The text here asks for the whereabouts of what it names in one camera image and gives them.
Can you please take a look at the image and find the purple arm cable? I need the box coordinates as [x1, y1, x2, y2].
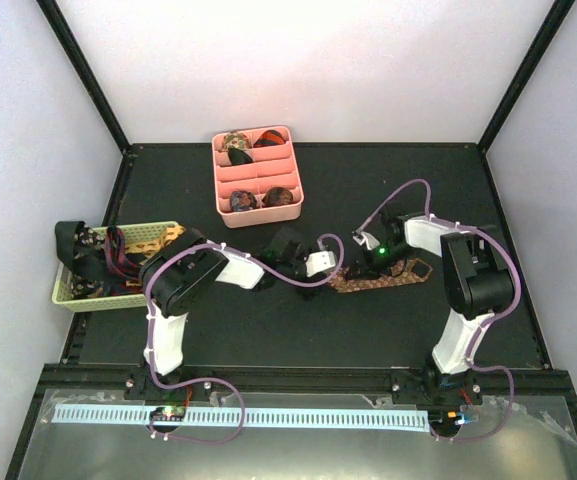
[352, 178, 522, 444]
[143, 233, 347, 445]

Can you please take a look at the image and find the light blue cable duct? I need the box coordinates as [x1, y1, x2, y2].
[51, 404, 430, 433]

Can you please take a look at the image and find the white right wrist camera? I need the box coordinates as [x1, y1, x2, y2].
[352, 231, 380, 251]

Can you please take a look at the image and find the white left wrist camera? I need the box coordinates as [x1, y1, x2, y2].
[305, 250, 337, 278]

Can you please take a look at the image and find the black patterned tie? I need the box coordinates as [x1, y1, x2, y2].
[54, 221, 116, 300]

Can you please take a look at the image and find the black corner frame post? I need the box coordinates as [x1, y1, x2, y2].
[36, 0, 131, 153]
[477, 0, 576, 153]

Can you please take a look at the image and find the black corner frame post right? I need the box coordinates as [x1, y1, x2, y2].
[477, 0, 576, 153]

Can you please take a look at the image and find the pink divided organizer box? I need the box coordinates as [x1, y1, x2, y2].
[212, 125, 304, 229]

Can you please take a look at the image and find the dark brown rolled tie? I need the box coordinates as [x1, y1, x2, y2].
[262, 186, 294, 207]

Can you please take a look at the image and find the dark striped tie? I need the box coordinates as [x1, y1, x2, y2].
[104, 226, 141, 282]

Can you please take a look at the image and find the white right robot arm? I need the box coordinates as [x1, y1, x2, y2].
[353, 214, 521, 403]

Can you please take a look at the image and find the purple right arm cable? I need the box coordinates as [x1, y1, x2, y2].
[352, 178, 522, 444]

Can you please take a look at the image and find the light green plastic basket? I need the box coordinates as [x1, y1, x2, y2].
[52, 221, 179, 313]

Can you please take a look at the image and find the brown floral necktie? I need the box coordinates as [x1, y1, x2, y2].
[328, 258, 433, 294]

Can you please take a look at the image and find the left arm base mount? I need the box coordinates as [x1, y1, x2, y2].
[124, 370, 216, 434]

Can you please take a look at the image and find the black orange rolled tie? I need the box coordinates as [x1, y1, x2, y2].
[253, 129, 286, 148]

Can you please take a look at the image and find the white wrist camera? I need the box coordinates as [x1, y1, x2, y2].
[305, 250, 337, 278]
[352, 231, 380, 251]

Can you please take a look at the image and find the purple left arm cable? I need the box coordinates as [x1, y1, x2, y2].
[143, 233, 347, 445]

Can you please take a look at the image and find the blue patterned rolled tie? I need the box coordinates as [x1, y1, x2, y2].
[229, 190, 258, 213]

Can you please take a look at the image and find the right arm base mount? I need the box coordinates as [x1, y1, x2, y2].
[390, 365, 483, 440]

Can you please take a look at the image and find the black corner frame post left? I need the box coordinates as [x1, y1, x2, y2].
[36, 0, 131, 153]

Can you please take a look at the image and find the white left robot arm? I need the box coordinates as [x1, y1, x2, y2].
[139, 228, 337, 399]

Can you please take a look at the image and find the floral rolled tie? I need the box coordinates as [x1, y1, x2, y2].
[220, 131, 251, 151]

